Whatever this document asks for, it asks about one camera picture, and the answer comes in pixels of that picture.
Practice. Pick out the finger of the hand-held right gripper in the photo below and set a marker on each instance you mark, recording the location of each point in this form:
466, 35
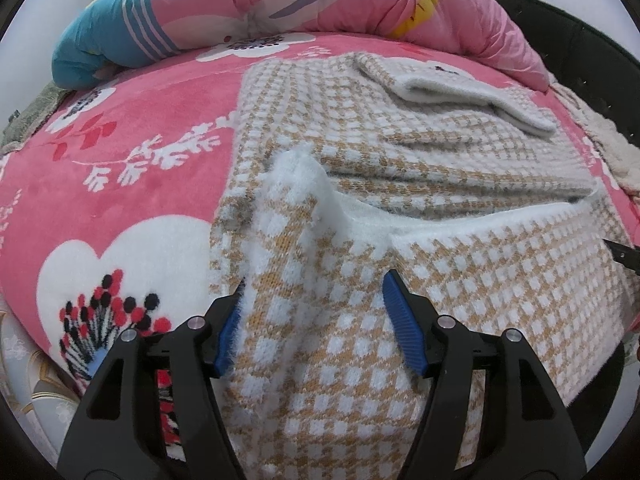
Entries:
630, 258

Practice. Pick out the grey patterned bed sheet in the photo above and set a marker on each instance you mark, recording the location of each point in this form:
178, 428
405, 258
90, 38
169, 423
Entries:
35, 390

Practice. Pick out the pink floral blanket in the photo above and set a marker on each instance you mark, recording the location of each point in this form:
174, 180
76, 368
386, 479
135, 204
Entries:
150, 125

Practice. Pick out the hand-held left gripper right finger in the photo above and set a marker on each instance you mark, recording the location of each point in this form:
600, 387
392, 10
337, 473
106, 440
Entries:
405, 325

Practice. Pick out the beige white checked sweater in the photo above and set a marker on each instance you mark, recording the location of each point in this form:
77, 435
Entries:
400, 160

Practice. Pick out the black padded headboard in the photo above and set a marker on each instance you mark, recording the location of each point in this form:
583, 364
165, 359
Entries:
575, 45

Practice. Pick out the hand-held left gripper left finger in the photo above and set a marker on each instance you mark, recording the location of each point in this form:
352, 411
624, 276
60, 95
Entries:
227, 330

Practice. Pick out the green patterned mat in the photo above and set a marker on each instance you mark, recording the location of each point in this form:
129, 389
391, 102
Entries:
30, 115

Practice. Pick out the cream knitted cloth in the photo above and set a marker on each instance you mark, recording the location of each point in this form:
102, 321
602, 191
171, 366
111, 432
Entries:
620, 155

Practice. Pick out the pink printed quilt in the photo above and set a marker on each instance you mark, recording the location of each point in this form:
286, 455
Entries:
350, 5

